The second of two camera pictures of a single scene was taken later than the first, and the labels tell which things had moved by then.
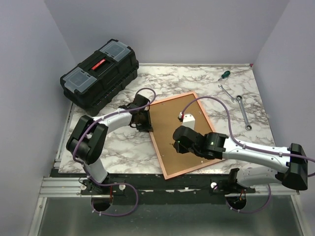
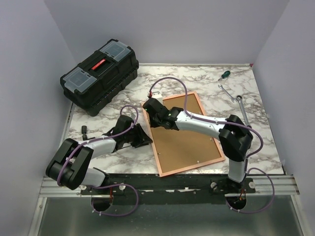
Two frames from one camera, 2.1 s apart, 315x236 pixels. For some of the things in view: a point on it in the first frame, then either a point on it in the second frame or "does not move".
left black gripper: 147,127 → 142,138
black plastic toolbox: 96,81 does not move
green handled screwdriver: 226,73 does not move
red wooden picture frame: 164,119 does not move
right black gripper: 179,148 → 152,124
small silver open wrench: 227,93 does not move
